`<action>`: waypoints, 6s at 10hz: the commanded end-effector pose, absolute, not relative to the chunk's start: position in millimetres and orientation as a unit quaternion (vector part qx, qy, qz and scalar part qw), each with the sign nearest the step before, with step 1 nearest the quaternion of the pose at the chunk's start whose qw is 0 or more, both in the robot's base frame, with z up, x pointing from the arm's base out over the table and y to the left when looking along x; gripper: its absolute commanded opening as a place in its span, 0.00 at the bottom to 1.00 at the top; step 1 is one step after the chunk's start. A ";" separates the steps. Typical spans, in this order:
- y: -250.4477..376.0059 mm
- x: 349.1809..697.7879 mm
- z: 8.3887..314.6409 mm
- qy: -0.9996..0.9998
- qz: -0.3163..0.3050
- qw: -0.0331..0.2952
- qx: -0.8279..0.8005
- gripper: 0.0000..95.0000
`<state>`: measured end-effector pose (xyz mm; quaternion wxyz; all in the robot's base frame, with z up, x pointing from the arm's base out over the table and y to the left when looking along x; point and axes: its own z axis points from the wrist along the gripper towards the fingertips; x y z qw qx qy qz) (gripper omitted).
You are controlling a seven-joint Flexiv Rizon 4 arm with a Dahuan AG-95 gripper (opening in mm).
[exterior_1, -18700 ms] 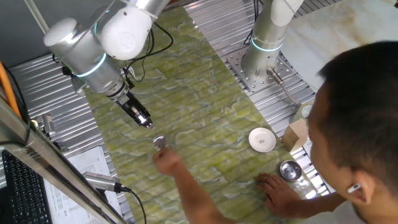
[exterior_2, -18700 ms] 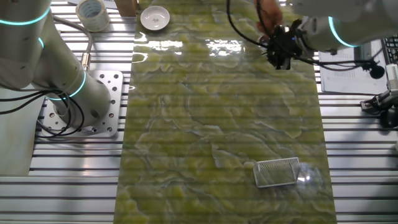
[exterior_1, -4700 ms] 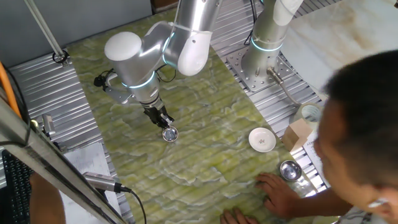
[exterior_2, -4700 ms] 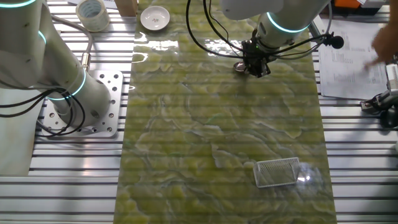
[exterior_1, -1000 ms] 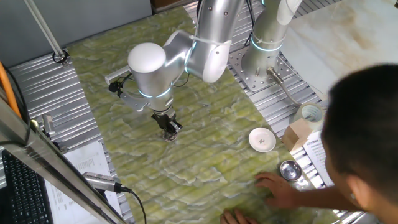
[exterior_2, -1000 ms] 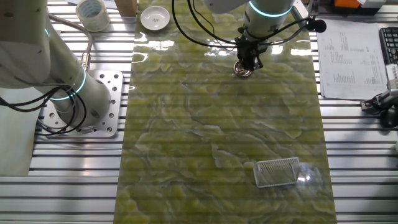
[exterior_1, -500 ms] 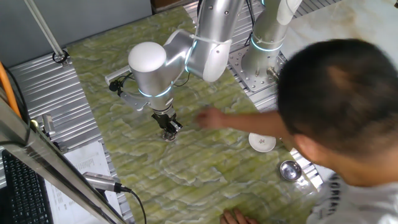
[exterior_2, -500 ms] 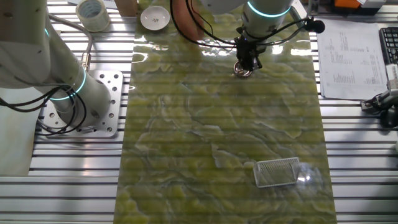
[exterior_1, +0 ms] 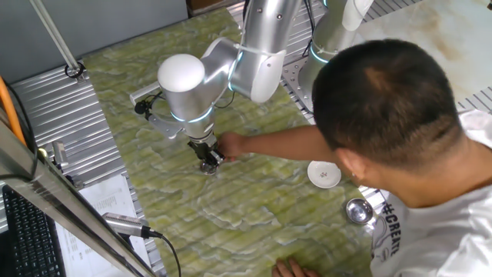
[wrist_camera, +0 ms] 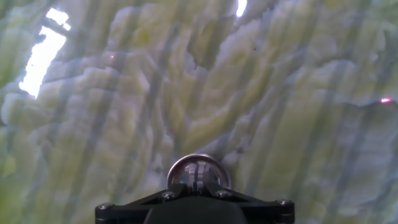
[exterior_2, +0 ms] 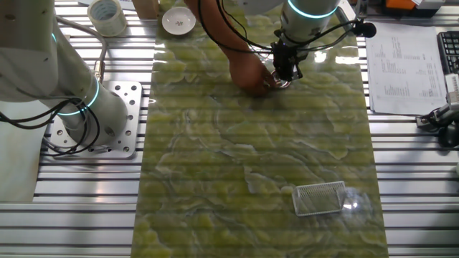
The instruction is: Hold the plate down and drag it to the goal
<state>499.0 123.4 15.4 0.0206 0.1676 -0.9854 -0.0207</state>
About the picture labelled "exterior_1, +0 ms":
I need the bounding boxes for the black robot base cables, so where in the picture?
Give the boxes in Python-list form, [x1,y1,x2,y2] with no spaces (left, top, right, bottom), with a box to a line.
[302,0,317,57]

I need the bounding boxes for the small grey device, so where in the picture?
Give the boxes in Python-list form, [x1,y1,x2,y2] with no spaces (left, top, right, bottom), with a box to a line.
[52,140,70,170]

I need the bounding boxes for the orange cable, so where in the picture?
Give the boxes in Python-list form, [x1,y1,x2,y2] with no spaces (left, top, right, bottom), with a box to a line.
[0,75,27,147]

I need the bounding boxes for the round steel bowl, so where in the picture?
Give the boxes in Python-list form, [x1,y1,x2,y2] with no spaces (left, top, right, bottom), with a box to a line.
[344,198,374,225]

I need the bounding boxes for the metal pole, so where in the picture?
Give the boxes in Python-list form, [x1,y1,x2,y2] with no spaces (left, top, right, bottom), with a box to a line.
[29,0,86,82]

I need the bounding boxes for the person's left hand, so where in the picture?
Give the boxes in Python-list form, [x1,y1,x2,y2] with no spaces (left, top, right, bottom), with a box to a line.
[271,258,320,277]

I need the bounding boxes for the black gripper cable bundle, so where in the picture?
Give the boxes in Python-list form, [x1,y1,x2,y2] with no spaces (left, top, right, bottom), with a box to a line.
[214,91,237,110]

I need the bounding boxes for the white ceramic saucer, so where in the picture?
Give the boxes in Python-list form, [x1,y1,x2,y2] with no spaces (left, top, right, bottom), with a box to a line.
[306,160,342,189]

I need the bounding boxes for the printed list paper sheet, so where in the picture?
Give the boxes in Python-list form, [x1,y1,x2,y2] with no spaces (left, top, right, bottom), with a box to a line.
[55,175,153,277]

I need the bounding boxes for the white marble board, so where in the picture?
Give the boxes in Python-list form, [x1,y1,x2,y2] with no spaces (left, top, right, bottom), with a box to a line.
[353,0,492,105]

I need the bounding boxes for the person's right hand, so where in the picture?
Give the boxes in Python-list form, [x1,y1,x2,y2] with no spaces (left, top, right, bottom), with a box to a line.
[216,132,247,162]

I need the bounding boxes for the person's head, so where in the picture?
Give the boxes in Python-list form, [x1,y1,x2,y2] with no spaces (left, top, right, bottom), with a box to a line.
[311,38,464,209]

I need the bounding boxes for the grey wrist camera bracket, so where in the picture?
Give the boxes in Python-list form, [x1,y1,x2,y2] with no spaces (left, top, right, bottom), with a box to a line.
[129,81,185,140]

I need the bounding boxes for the white printed t-shirt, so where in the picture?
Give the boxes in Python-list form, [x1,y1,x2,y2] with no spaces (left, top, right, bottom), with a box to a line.
[370,109,492,277]

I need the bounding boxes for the black keyboard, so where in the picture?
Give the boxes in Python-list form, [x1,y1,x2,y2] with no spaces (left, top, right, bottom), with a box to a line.
[2,184,66,277]

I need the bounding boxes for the black ring clamp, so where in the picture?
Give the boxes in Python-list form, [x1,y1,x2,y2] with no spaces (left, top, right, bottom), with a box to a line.
[64,61,86,80]

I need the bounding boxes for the steel frame beam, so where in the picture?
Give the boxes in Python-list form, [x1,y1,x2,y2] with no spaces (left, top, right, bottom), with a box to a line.
[0,122,157,277]

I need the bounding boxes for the person's right forearm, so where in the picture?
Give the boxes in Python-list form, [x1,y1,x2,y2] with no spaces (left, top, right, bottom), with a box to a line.
[240,125,341,163]

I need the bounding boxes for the black camera cable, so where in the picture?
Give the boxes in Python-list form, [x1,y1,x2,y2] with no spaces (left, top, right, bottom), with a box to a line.
[148,229,182,277]

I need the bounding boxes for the green marble pattern mat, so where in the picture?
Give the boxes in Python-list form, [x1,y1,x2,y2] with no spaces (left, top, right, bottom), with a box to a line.
[82,7,374,277]

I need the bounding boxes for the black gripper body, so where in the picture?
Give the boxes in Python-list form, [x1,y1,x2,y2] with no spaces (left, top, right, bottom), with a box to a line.
[187,138,226,165]

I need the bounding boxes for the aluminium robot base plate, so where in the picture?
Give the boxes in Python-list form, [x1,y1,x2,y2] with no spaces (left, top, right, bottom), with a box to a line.
[281,57,314,116]

